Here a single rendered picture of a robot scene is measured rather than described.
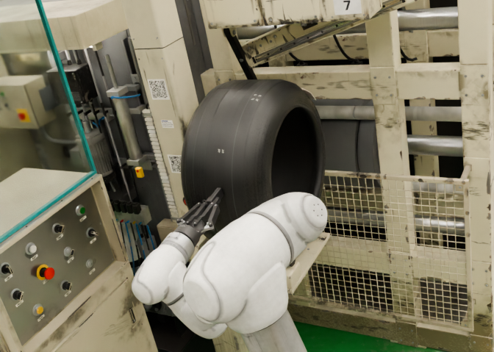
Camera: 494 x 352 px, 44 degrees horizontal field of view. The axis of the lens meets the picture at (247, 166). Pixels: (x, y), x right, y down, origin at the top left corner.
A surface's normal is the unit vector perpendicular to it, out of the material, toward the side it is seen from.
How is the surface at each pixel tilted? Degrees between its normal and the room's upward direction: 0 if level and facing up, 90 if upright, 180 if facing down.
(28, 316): 90
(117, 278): 90
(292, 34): 90
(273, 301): 78
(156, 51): 90
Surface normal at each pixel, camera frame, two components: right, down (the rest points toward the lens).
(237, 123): -0.42, -0.43
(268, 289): 0.68, -0.03
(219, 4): -0.46, 0.46
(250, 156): 0.23, -0.04
